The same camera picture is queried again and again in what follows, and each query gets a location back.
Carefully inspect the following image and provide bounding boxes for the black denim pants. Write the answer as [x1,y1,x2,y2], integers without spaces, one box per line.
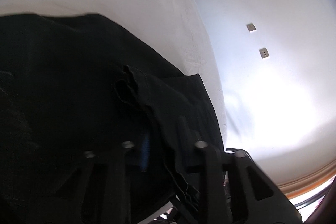
[1,14,223,223]

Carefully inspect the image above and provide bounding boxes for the lower wall socket plate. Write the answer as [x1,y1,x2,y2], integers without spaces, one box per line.
[259,48,269,59]

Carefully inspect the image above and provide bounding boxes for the wall socket plate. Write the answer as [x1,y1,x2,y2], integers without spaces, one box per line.
[259,48,269,59]
[246,23,256,32]

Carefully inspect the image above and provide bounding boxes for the upper wall socket plate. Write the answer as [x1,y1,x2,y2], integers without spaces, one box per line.
[246,23,256,32]

